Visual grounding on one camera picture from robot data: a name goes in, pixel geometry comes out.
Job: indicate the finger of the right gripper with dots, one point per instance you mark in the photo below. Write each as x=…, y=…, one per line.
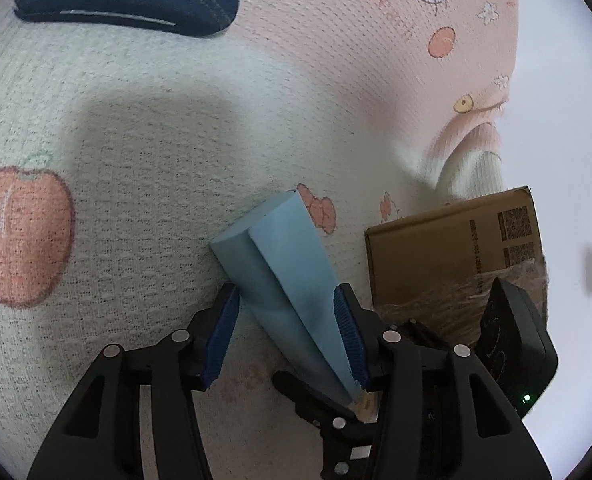
x=315, y=407

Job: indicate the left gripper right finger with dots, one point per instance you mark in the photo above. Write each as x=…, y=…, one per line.
x=449, y=412

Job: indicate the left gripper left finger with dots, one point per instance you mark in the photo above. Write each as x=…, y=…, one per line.
x=98, y=433

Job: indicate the light blue foam block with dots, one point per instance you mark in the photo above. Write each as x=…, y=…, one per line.
x=275, y=256

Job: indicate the brown cardboard box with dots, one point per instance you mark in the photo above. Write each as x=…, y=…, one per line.
x=437, y=267

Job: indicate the pink cartoon print blanket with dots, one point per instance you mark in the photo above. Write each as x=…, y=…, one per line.
x=124, y=151

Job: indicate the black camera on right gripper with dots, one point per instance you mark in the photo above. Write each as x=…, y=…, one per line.
x=515, y=347

